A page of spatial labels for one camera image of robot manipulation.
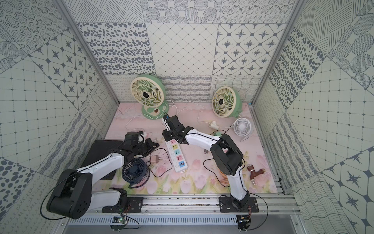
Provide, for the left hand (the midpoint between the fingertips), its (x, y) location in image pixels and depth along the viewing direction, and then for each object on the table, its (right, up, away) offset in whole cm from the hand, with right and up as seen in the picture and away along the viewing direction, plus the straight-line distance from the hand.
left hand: (158, 141), depth 87 cm
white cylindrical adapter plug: (+36, +9, +16) cm, 41 cm away
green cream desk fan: (+45, +25, +14) cm, 54 cm away
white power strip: (+11, -9, +2) cm, 15 cm away
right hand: (+4, +4, +4) cm, 7 cm away
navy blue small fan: (-9, -15, -11) cm, 21 cm away
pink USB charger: (-2, -11, +1) cm, 11 cm away
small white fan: (+55, +8, +9) cm, 56 cm away
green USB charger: (+40, +3, +15) cm, 42 cm away
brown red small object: (+57, -18, -4) cm, 60 cm away
